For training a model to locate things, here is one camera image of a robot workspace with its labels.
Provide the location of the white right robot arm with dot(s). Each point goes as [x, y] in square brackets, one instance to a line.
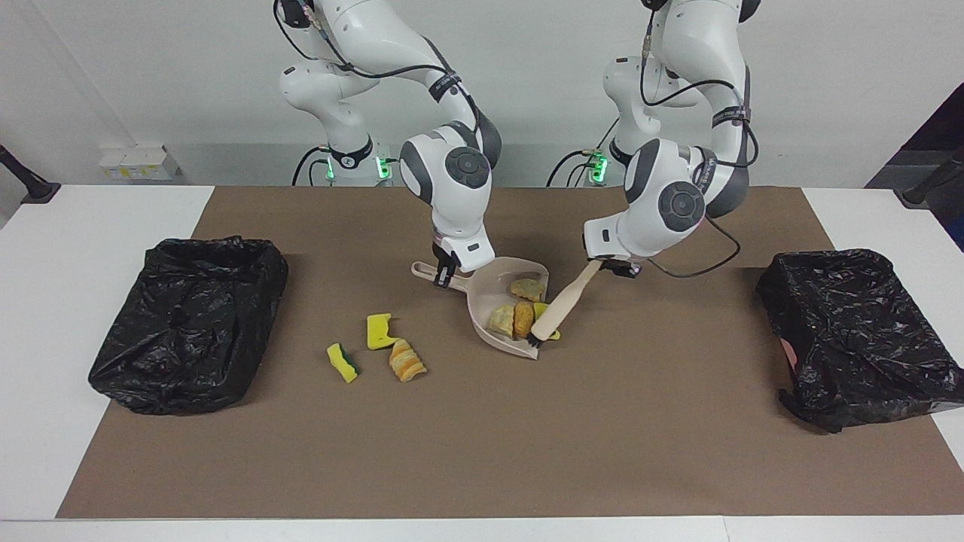
[452, 188]

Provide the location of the plain yellow sponge wedge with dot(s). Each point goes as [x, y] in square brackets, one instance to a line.
[539, 309]

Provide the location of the black stand foot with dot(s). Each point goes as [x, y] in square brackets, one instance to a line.
[930, 184]
[34, 190]

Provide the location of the yellow and green sponge piece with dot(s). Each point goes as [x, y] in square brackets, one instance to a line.
[343, 365]

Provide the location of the beige plastic dustpan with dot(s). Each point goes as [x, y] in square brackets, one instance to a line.
[482, 301]

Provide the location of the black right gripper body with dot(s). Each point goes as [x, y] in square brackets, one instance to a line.
[444, 260]

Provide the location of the brown table mat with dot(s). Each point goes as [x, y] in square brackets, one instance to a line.
[482, 467]

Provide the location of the notched yellow sponge piece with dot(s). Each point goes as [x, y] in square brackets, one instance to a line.
[376, 333]

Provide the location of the black bag-lined pink bin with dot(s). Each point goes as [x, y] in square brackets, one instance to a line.
[851, 331]

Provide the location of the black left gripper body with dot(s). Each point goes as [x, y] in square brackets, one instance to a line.
[623, 265]

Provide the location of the striped croissant bread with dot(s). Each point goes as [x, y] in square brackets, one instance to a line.
[407, 361]

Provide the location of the white power strip box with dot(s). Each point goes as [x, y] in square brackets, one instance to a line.
[135, 162]

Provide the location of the pale cut bread chunk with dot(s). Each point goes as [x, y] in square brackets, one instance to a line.
[502, 321]

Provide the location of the pale lumpy bread chunk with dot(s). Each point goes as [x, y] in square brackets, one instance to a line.
[527, 289]

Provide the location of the black bag-lined trash bin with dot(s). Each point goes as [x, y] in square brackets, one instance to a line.
[188, 324]

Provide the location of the brown oval bread roll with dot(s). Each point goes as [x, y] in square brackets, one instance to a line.
[523, 320]

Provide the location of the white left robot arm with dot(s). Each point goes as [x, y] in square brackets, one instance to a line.
[670, 203]

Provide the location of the beige hand brush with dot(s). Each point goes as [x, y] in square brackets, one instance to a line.
[565, 301]

